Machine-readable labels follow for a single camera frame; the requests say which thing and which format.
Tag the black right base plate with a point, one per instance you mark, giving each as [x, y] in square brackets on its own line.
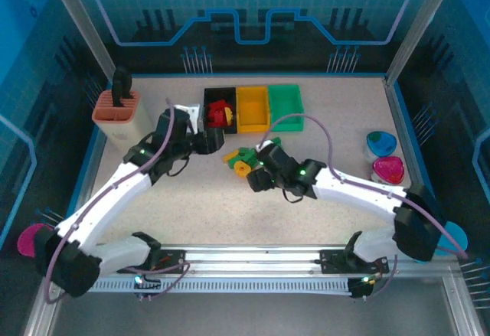
[329, 261]

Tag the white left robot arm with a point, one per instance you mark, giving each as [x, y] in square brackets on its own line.
[103, 206]

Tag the yellow round printed lego brick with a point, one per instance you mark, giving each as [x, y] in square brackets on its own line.
[241, 169]

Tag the aluminium mounting rail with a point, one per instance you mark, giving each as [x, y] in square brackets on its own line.
[249, 261]

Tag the yellow half-round lego brick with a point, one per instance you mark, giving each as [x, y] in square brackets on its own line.
[231, 159]

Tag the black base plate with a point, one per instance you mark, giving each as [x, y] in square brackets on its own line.
[174, 259]
[329, 261]

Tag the black plastic bin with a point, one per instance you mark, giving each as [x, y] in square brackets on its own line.
[220, 93]

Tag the cream utensil holder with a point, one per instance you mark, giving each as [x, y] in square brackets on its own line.
[122, 129]

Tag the pink plastic cup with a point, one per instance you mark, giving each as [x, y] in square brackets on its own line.
[28, 240]

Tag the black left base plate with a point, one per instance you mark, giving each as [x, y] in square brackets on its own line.
[174, 259]

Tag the yellow plastic bin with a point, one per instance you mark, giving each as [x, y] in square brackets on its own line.
[252, 106]

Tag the light blue plastic vase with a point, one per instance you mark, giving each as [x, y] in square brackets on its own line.
[455, 240]

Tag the green plastic bin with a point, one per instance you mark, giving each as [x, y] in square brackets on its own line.
[285, 102]

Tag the aluminium frame post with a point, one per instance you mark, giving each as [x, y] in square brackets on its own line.
[421, 26]
[82, 26]

